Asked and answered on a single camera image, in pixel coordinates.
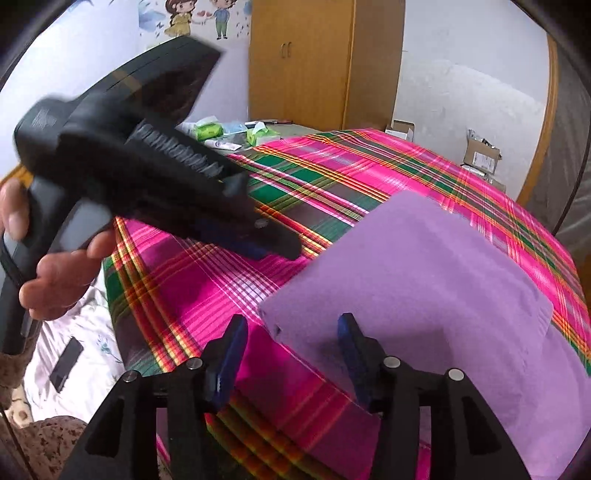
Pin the person's left forearm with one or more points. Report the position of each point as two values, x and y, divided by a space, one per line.
51 447

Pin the white cardboard box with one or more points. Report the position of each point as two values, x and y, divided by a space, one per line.
400 130

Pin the open brown cardboard box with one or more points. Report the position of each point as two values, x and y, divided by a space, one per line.
482 154

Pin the person's left hand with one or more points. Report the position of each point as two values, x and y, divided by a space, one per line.
60 281

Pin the black phone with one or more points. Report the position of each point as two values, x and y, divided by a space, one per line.
67 364

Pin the green tissue pack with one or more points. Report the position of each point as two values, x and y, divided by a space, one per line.
207 132

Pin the cartoon children wall sticker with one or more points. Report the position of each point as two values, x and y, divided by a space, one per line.
178 18

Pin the white tube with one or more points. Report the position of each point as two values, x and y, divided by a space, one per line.
224 145

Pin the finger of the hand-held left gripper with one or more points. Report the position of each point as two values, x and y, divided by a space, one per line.
231 240
277 237

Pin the black marker pen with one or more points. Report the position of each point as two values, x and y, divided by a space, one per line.
268 122

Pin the purple fleece top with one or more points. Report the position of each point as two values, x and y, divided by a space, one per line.
415 277

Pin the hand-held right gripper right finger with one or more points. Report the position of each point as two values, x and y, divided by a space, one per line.
351 355

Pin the white floral bedding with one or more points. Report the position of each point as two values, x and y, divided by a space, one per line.
92 332

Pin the wooden door frame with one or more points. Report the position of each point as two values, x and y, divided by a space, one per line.
542 115

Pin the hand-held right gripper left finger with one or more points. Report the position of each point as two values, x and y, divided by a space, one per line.
233 355

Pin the pink plaid bed sheet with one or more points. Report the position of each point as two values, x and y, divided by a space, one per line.
207 286

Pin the glass-topped desk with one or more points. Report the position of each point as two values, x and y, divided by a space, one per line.
291 130

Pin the green tissue box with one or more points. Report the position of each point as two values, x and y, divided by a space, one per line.
261 134

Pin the wooden wardrobe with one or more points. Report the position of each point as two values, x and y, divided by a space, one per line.
300 69

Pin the blue and white pack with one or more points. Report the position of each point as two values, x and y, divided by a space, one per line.
234 128

